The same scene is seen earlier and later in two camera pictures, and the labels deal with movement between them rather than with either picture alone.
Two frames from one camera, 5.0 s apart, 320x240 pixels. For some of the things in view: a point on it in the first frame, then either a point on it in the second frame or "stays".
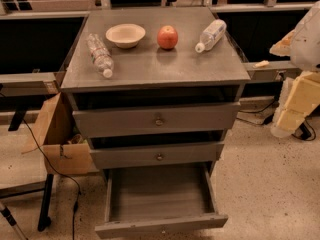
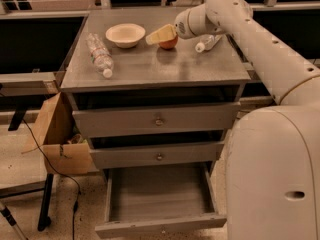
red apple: x=167 y=37 stays
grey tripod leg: x=11 y=220 stays
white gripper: x=307 y=42 -> x=181 y=25
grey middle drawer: x=156 y=156 stays
